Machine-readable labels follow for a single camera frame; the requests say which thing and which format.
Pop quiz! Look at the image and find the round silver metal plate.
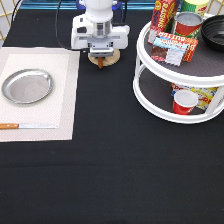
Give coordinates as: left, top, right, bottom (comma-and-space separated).
1, 69, 54, 104

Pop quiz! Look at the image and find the wooden-handled metal fork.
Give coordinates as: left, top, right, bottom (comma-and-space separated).
98, 57, 103, 69

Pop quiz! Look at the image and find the black bowl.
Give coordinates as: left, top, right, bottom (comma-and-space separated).
201, 15, 224, 52

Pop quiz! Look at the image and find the round wooden coaster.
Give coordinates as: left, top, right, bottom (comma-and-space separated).
88, 49, 120, 67

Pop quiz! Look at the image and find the orange butter box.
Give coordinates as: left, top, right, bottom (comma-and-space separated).
152, 32, 198, 63

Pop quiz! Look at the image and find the white two-tier turntable rack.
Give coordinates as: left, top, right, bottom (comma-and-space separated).
133, 22, 224, 124

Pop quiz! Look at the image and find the red plastic cup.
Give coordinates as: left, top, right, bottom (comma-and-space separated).
173, 89, 198, 115

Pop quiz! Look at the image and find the yellow snack box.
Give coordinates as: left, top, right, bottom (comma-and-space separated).
171, 83, 218, 110

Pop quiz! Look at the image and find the red tin can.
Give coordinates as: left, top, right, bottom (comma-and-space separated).
173, 11, 203, 39

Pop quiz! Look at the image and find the red raisins box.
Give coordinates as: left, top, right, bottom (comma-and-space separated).
148, 0, 181, 44

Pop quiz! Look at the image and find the wooden-handled table knife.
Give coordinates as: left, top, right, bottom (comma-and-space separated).
0, 123, 57, 130

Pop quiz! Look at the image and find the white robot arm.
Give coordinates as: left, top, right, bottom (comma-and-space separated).
71, 0, 130, 58

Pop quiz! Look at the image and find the brown chocolate bar packet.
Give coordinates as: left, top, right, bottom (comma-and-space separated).
151, 46, 184, 66

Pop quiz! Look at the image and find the beige woven placemat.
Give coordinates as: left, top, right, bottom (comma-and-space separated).
0, 47, 80, 142

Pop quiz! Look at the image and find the green yellow canister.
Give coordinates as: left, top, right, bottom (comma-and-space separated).
181, 0, 209, 16

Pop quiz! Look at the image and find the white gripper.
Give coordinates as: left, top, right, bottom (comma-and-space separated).
71, 14, 130, 61

